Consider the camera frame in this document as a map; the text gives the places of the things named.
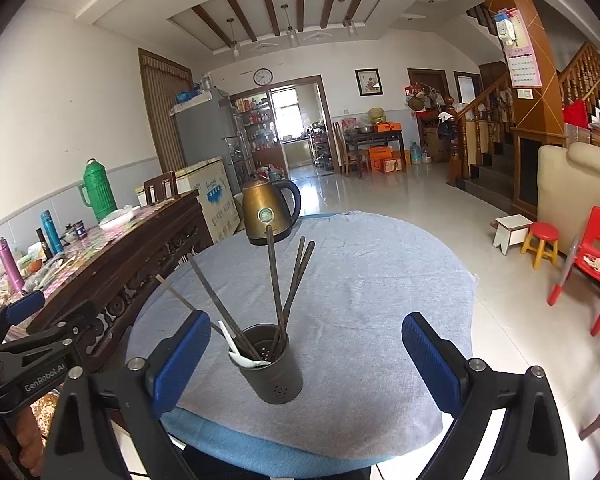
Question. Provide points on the orange cardboard box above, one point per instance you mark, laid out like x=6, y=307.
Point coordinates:
x=385, y=160

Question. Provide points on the teal bottle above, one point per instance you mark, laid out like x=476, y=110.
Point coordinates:
x=51, y=232

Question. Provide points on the person's left hand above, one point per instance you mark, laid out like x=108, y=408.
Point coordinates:
x=30, y=440

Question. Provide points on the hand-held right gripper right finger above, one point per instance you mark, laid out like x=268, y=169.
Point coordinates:
x=430, y=360

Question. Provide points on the white chest freezer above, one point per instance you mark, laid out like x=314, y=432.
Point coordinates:
x=215, y=200

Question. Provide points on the carved wooden sideboard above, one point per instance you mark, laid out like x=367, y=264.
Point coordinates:
x=145, y=255

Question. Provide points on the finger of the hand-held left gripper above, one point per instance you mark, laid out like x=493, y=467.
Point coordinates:
x=25, y=307
x=55, y=332

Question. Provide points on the small steel pot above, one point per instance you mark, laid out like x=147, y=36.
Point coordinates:
x=70, y=233

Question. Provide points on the large water jug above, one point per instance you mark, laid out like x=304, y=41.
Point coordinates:
x=416, y=154

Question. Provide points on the black bottle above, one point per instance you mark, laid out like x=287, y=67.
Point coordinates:
x=42, y=245

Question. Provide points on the dark glass jar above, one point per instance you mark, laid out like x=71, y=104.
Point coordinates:
x=81, y=230

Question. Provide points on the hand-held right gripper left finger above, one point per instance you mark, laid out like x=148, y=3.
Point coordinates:
x=177, y=360

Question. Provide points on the flat orange box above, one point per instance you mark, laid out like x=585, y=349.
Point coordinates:
x=387, y=127

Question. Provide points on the grey metal utensil holder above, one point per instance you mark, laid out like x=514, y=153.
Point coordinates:
x=277, y=380

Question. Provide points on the white step stool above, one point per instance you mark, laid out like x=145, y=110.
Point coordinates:
x=512, y=225

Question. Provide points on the grey refrigerator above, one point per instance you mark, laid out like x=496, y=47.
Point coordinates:
x=205, y=130

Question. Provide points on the grey tablecloth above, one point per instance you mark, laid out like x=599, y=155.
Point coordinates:
x=370, y=300

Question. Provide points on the pendant lamp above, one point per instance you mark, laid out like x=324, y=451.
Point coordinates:
x=349, y=24
x=291, y=35
x=235, y=47

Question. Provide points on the golden patterned bag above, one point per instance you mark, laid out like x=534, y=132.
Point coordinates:
x=47, y=410

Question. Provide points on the wooden dining chair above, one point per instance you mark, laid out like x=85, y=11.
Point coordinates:
x=342, y=150

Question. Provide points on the white plastic bag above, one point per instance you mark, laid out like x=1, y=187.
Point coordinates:
x=116, y=217

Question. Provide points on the golden electric kettle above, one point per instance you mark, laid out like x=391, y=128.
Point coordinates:
x=265, y=210

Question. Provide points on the red and yellow stool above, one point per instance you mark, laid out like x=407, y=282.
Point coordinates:
x=542, y=232

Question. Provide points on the kitchen shelf with bottles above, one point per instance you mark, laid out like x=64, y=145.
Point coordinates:
x=252, y=130

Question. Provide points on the framed picture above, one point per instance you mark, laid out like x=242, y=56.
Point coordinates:
x=369, y=82

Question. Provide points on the purple bottle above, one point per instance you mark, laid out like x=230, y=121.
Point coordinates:
x=10, y=267

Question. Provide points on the wall calendar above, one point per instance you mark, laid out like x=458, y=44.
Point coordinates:
x=524, y=60

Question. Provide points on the pink checkered cloth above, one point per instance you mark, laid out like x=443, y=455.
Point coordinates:
x=105, y=242

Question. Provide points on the dark wooden dining table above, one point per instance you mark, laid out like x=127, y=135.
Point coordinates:
x=375, y=137

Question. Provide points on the blue bag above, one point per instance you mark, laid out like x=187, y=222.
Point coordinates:
x=189, y=96

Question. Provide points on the red cloth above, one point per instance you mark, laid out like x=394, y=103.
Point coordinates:
x=576, y=114

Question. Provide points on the striped brown curtain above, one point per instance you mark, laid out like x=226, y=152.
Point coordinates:
x=162, y=110

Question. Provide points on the dark chopstick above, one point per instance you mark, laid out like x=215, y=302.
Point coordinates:
x=215, y=294
x=185, y=301
x=300, y=280
x=274, y=280
x=292, y=280

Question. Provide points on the beige sofa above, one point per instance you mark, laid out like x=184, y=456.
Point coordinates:
x=565, y=185

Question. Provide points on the green thermos flask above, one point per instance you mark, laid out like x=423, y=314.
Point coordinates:
x=100, y=190

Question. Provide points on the wall clock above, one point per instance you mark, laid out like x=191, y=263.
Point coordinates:
x=263, y=77

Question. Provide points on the white ceramic spoon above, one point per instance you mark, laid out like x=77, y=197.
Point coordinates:
x=250, y=361
x=232, y=339

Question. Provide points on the wooden stair railing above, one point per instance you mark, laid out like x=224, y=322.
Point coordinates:
x=480, y=110

